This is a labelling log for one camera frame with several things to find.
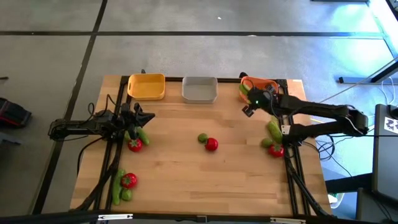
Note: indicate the orange plastic basket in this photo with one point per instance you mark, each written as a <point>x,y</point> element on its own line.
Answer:
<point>259,81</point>

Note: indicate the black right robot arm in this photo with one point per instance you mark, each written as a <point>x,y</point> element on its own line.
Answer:
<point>311,107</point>

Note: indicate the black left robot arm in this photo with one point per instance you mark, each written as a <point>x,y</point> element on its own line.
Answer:
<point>77,126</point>

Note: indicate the long thin green cucumber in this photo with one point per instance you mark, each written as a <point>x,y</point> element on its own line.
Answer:
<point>117,189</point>

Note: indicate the red toy tomato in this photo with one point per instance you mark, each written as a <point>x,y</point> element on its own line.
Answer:
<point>276,151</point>
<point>211,144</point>
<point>135,146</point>
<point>129,181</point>

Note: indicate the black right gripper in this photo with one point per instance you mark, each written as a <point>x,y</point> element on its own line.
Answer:
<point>261,99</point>

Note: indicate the yellow plastic basket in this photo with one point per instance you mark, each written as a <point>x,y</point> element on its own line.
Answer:
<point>146,87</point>

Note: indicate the black floor stand bar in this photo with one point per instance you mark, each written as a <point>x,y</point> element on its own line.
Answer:
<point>357,80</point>

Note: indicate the gray floor object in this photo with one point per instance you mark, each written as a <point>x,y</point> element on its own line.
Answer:
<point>9,140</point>

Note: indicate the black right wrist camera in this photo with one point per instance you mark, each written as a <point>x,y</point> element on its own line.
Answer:
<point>248,111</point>

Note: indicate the black clamp knob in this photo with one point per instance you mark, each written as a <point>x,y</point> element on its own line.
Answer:
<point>143,71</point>
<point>243,75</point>

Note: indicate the white patterned sticker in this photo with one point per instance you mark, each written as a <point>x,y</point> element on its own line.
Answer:
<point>391,125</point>

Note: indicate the gray plastic basket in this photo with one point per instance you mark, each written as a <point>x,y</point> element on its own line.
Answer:
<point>199,91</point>

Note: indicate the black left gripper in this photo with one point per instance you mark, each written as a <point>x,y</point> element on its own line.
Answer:
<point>141,119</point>

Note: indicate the green toy cucumber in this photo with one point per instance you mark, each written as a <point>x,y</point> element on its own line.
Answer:
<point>143,137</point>
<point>243,89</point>
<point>275,132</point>

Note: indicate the black and red bag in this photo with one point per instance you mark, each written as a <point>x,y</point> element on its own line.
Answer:
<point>14,113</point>

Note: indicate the small silver bracket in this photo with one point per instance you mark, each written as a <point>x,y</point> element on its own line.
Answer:
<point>201,219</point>

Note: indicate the dark gray desk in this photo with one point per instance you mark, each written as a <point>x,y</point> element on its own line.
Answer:
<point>384,161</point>

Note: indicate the silver metal bracket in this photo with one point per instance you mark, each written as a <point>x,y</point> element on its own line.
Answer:
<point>287,220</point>
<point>115,216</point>

